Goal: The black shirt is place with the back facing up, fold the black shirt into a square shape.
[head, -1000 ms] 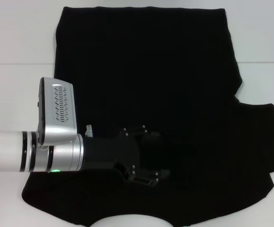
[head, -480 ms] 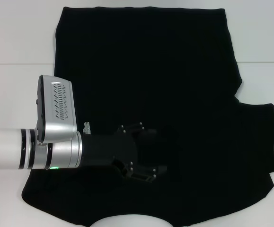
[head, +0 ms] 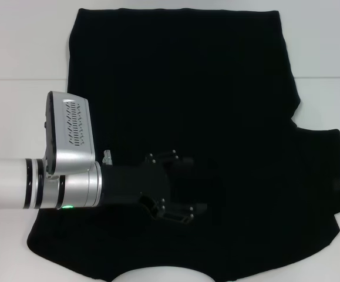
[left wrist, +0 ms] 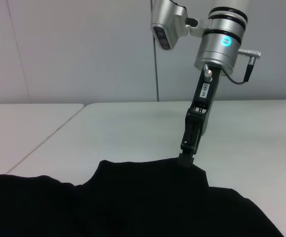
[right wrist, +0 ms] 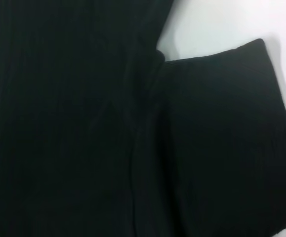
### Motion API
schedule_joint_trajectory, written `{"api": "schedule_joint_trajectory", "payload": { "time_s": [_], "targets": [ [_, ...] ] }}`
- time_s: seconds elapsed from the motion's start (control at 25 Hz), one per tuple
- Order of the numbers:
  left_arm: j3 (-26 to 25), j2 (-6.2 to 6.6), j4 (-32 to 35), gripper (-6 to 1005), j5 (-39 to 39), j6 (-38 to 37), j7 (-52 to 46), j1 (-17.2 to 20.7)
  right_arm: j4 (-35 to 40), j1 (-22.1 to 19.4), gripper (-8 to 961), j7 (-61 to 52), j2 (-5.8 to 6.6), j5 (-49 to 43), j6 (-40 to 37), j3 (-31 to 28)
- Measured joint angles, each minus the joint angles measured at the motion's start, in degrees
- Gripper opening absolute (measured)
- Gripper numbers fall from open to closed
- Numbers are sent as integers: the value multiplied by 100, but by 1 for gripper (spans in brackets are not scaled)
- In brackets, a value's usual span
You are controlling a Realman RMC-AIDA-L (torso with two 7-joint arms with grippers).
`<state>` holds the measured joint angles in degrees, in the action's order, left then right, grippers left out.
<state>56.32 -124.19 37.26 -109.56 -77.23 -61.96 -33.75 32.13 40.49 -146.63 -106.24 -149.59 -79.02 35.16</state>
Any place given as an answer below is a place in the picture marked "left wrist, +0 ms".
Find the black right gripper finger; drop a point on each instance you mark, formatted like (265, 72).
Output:
(189, 138)

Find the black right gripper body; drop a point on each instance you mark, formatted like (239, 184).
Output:
(207, 98)

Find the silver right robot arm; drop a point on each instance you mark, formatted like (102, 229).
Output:
(219, 44)

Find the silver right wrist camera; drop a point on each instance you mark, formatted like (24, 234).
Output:
(167, 22)

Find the black shirt with FREE print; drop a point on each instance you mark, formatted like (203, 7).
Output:
(133, 202)

